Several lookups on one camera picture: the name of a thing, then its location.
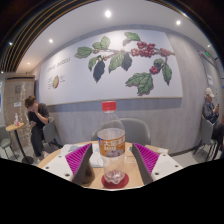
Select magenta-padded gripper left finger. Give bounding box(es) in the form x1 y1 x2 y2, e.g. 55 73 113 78
42 143 95 186

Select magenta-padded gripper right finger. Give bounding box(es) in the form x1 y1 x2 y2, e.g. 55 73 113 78
130 142 184 186

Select clear red-capped drink bottle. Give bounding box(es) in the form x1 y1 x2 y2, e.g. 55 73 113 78
96 100 127 185

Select small cardboard box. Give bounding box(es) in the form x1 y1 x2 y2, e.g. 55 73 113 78
144 144 170 155

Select grey upholstered chair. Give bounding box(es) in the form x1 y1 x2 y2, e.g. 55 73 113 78
91 117 152 147

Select flat round red coaster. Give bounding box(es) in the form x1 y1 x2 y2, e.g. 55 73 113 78
101 172 130 190

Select person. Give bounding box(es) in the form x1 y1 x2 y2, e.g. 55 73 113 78
24 95 51 158
202 87 224 148

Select small round wooden table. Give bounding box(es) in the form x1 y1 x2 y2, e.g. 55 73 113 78
5 122 34 165

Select round ceiling lights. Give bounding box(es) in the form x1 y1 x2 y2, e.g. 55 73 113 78
8 9 213 66

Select coffee plant wall picture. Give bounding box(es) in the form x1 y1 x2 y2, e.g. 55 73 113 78
39 29 184 106

